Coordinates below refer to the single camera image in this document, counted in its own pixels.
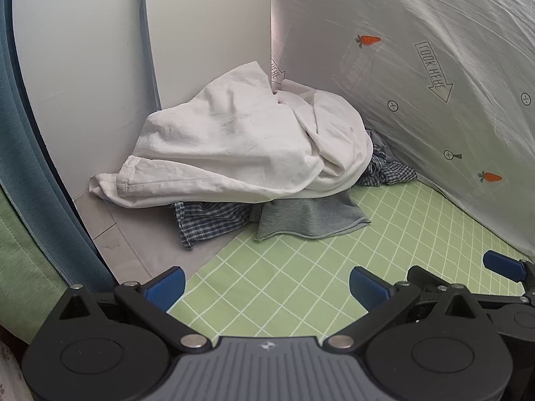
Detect green padded cloth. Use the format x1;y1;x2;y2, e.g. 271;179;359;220
0;184;72;343

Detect grey garment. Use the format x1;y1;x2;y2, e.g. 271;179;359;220
254;188;372;243

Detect white pants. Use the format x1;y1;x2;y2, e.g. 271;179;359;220
89;61;374;210

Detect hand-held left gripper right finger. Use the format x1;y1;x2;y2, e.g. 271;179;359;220
324;266;481;354

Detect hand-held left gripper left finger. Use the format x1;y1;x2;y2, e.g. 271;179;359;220
54;266;212;354

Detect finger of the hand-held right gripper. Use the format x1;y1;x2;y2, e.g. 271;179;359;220
406;265;450;297
483;250;535;299

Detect green checked bed sheet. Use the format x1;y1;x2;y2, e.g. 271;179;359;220
167;175;535;339

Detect blue plaid shirt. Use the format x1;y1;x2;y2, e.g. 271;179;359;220
172;142;419;250

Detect grey carrot-print sheet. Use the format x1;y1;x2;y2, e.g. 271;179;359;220
270;0;535;255

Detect blue curtain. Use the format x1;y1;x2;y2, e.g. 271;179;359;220
0;0;113;293

